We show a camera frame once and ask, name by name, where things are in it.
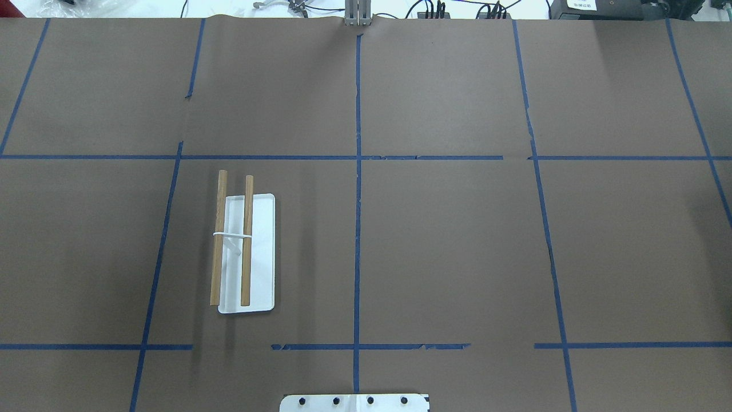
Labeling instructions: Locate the black cable hub right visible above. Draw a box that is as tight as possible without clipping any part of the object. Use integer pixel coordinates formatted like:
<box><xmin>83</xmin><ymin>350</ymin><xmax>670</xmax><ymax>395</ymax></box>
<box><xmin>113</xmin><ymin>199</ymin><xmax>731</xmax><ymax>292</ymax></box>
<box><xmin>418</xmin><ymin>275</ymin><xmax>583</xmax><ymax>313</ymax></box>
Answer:
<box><xmin>475</xmin><ymin>2</ymin><xmax>509</xmax><ymax>20</ymax></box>

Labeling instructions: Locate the inner wooden rack bar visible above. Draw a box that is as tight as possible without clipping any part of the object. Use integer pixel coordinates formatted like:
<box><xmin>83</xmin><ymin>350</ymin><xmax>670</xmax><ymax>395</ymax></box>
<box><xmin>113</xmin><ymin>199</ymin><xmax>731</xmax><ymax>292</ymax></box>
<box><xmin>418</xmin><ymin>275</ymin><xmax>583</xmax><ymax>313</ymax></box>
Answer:
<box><xmin>240</xmin><ymin>175</ymin><xmax>254</xmax><ymax>307</ymax></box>

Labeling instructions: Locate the black cable hub left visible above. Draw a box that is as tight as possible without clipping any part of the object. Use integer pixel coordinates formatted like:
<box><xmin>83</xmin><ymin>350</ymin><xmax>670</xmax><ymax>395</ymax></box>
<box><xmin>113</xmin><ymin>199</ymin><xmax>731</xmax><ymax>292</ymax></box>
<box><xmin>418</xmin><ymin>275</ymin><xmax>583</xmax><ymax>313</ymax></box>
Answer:
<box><xmin>413</xmin><ymin>1</ymin><xmax>450</xmax><ymax>20</ymax></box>

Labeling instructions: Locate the black cable hub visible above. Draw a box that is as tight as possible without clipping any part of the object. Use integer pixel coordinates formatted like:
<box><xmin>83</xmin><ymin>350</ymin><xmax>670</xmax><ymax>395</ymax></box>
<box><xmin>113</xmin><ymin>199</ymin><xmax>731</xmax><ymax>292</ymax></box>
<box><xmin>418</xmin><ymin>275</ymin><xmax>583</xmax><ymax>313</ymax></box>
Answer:
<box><xmin>413</xmin><ymin>1</ymin><xmax>450</xmax><ymax>20</ymax></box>
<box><xmin>475</xmin><ymin>2</ymin><xmax>509</xmax><ymax>20</ymax></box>

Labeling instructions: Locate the black device box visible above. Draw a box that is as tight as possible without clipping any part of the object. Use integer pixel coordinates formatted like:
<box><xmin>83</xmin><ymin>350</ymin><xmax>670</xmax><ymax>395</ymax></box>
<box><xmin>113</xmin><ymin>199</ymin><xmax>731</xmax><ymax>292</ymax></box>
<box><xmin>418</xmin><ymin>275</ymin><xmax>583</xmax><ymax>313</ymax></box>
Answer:
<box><xmin>550</xmin><ymin>1</ymin><xmax>704</xmax><ymax>21</ymax></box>

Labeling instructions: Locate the outer wooden rack bar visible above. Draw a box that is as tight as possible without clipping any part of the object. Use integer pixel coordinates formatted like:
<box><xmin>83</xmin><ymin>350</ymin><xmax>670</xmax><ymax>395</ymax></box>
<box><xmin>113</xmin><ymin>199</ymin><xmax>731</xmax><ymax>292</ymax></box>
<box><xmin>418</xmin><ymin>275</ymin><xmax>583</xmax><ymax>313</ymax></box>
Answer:
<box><xmin>210</xmin><ymin>170</ymin><xmax>228</xmax><ymax>307</ymax></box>

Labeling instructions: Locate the grey metal clamp tool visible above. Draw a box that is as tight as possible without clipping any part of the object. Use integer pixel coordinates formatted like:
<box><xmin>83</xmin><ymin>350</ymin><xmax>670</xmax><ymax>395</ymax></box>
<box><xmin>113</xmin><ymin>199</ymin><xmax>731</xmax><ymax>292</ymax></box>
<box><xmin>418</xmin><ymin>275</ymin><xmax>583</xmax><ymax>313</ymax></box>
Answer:
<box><xmin>253</xmin><ymin>0</ymin><xmax>309</xmax><ymax>18</ymax></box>

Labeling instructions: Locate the wooden rack bar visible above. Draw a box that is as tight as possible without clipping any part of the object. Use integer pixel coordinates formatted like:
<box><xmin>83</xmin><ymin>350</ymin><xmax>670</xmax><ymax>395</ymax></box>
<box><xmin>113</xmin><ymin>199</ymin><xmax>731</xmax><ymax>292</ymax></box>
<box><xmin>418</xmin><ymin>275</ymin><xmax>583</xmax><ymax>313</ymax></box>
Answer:
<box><xmin>210</xmin><ymin>170</ymin><xmax>228</xmax><ymax>307</ymax></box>
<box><xmin>240</xmin><ymin>175</ymin><xmax>254</xmax><ymax>307</ymax></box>

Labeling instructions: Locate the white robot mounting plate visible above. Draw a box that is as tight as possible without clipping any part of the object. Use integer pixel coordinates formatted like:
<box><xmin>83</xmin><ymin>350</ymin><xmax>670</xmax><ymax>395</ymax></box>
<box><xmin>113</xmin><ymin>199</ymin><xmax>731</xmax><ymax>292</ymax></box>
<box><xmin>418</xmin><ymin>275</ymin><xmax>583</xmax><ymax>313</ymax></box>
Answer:
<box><xmin>279</xmin><ymin>393</ymin><xmax>431</xmax><ymax>411</ymax></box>

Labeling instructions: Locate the white rack base tray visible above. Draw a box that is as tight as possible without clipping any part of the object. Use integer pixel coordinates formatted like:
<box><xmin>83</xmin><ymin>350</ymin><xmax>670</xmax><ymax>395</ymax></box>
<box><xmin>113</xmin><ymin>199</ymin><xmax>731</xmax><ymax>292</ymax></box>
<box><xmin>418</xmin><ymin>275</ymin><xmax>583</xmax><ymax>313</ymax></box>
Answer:
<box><xmin>217</xmin><ymin>193</ymin><xmax>276</xmax><ymax>315</ymax></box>

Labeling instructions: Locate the grey aluminium frame post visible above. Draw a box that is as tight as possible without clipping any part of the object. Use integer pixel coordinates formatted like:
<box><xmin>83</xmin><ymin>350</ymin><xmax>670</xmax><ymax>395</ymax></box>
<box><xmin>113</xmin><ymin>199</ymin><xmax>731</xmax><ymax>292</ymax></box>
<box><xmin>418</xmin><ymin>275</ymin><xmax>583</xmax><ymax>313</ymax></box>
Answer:
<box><xmin>344</xmin><ymin>0</ymin><xmax>373</xmax><ymax>27</ymax></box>

